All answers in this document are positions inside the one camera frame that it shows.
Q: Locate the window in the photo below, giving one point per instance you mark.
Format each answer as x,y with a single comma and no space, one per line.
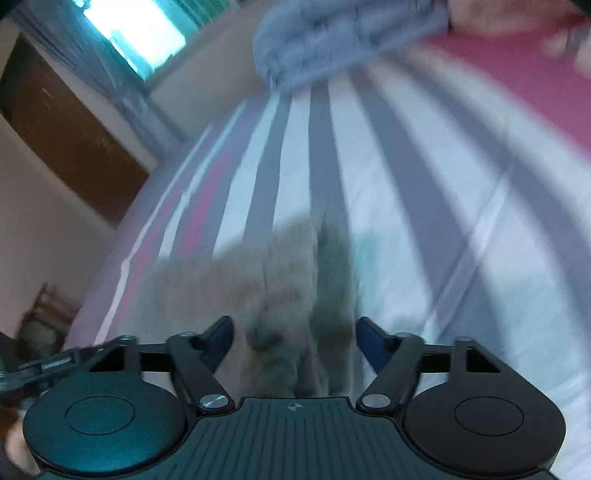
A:
138,32

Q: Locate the striped bed sheet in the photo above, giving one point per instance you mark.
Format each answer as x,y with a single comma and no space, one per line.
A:
415,230

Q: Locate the peach pillow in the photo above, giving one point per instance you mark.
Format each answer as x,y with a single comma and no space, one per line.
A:
508,14

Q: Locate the grey curtain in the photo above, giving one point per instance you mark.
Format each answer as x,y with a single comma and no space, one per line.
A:
129,106

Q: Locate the beige grey towel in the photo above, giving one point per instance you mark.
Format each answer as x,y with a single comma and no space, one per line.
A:
277,295

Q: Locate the brown wooden door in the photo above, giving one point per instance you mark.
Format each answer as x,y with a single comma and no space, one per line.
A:
69,138

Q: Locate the wooden chair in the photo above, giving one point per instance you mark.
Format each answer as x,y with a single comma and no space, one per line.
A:
46,318

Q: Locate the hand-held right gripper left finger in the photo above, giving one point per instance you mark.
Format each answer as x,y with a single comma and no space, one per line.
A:
220,337

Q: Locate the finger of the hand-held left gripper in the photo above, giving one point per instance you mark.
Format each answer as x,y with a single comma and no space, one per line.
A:
53,367

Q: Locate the grey knitted blanket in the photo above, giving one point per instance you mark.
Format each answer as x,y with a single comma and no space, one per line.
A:
341,37

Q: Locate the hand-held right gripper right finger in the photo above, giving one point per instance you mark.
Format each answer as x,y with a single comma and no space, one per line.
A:
369,341

